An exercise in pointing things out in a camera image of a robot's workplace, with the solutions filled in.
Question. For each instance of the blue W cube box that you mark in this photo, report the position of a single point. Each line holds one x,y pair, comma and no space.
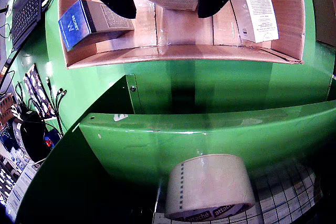
73,27

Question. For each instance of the long white text box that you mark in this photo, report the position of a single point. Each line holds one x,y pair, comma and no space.
260,16

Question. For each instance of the large cardboard tray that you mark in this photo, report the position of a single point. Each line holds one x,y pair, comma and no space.
183,53

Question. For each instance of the black laptop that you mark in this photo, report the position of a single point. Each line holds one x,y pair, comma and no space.
26,16

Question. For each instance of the black board with white dots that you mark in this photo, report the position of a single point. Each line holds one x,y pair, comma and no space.
38,90

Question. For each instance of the green metal cabinet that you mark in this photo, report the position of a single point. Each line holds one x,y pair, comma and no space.
210,134

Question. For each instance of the black bag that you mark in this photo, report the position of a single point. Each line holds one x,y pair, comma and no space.
34,137

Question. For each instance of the clear packing tape roll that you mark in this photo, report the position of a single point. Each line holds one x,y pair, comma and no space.
210,182

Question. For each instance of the printed paper sheets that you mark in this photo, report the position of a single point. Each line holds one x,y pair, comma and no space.
23,182

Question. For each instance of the grid printed paper sheet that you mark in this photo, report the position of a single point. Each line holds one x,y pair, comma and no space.
288,200

